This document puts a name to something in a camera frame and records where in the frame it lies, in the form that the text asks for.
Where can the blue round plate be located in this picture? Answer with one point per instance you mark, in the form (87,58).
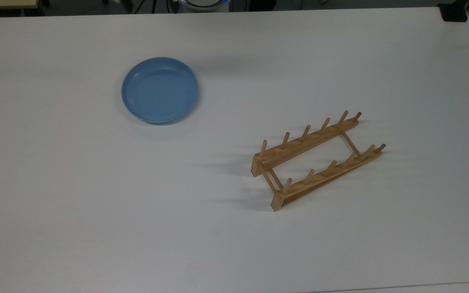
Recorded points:
(159,90)

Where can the wooden plate rack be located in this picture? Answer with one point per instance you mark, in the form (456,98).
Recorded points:
(299,148)

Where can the black square table clamp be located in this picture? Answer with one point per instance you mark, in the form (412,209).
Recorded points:
(453,12)

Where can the yellow wooden desk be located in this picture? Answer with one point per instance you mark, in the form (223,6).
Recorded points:
(2,3)

